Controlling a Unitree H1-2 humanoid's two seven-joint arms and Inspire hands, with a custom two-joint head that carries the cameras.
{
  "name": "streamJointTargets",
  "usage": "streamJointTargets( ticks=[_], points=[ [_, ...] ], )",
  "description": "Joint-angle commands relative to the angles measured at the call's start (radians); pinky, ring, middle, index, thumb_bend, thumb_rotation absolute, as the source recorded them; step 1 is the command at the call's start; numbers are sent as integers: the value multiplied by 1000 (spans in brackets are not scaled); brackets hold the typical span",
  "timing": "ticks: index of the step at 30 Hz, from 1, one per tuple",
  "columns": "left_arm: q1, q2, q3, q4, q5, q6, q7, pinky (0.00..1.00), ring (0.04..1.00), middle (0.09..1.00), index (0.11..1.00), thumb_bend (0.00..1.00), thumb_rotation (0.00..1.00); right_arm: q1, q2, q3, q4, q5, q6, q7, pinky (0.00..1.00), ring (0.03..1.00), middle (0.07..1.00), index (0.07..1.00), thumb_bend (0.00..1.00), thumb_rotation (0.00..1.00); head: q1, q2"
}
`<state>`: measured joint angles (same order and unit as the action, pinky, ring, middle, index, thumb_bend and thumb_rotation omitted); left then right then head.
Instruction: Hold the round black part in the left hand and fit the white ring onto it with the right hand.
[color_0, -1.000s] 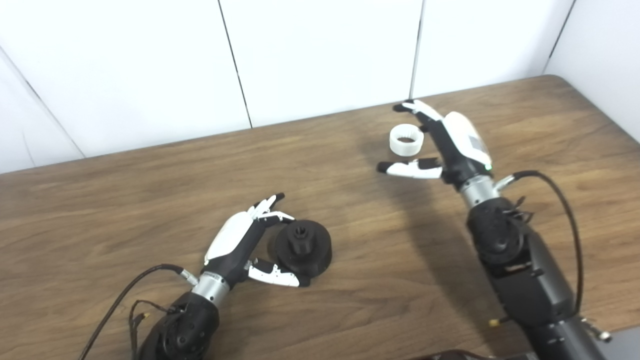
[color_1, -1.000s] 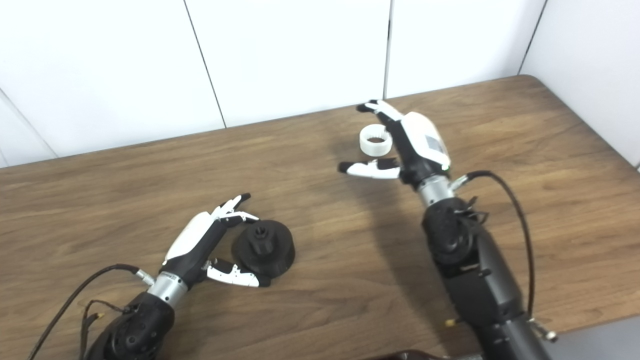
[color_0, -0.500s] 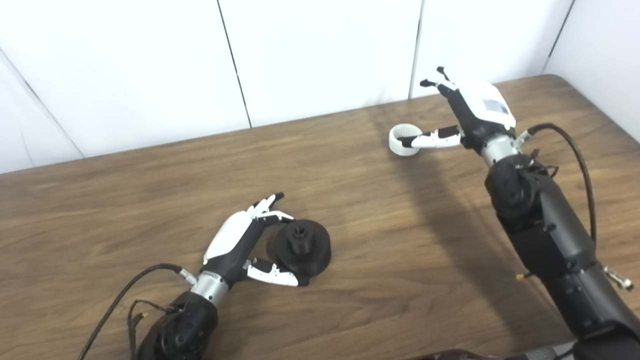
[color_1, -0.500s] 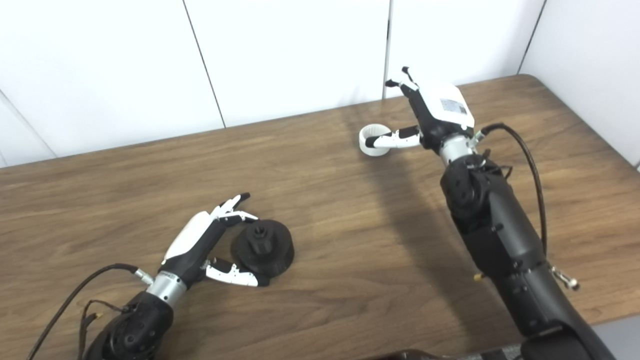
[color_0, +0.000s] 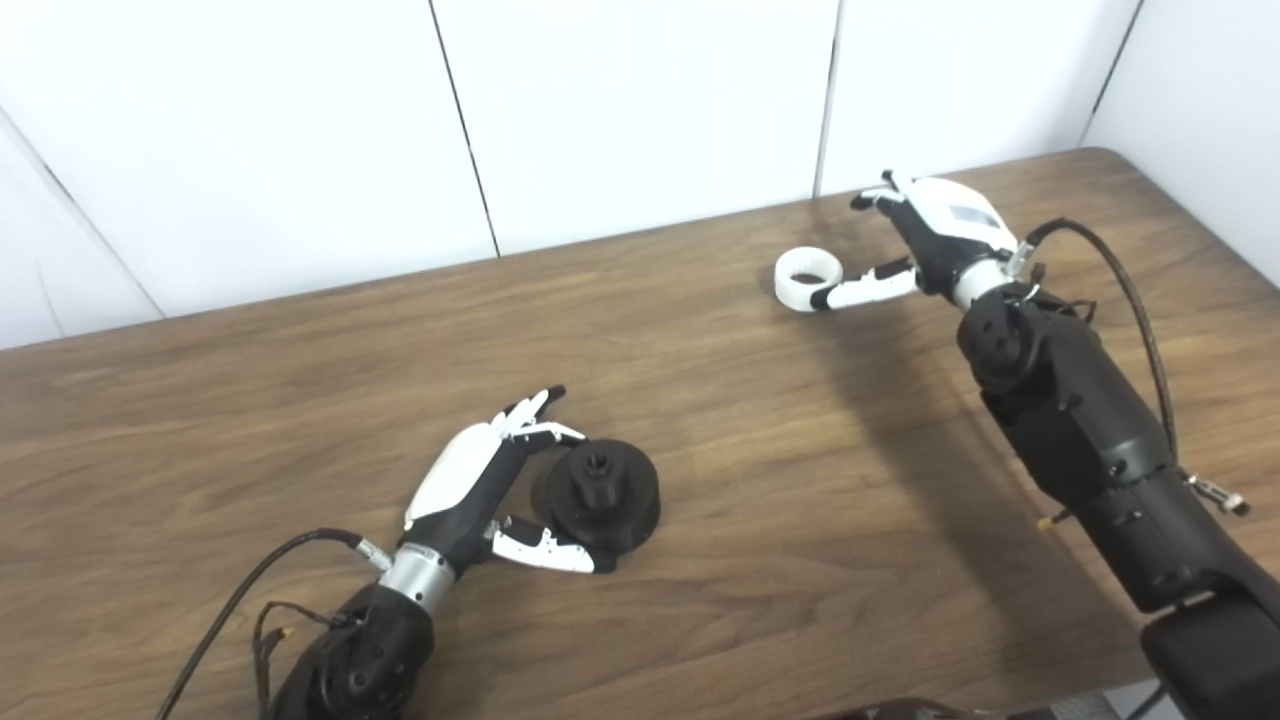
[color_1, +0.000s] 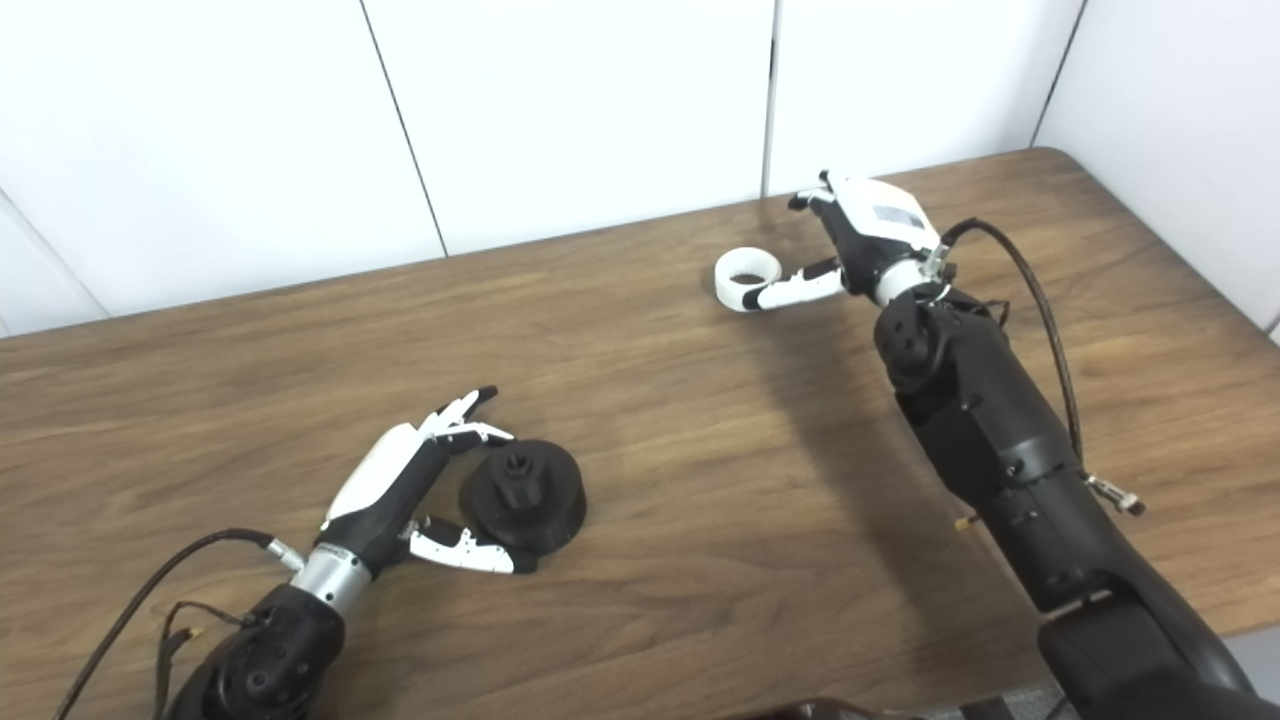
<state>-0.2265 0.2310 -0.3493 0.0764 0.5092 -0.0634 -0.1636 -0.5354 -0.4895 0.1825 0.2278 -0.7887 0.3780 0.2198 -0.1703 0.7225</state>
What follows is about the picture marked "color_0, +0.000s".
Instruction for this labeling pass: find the left arm thin wire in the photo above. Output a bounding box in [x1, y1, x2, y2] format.
[252, 600, 356, 720]

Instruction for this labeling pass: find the arm thin wire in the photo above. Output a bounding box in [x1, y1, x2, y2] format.
[1015, 262, 1098, 323]
[252, 600, 356, 720]

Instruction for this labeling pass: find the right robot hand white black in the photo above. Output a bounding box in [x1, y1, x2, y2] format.
[812, 170, 1021, 313]

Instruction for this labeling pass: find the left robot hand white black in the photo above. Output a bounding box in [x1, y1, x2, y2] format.
[378, 385, 618, 616]

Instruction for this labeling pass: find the white plastic ring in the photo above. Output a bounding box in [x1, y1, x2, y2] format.
[774, 247, 843, 314]

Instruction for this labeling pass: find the right arm thin wire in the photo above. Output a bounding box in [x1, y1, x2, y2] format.
[1015, 262, 1098, 323]

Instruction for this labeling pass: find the round black plastic part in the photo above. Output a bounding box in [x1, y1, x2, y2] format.
[543, 438, 662, 561]

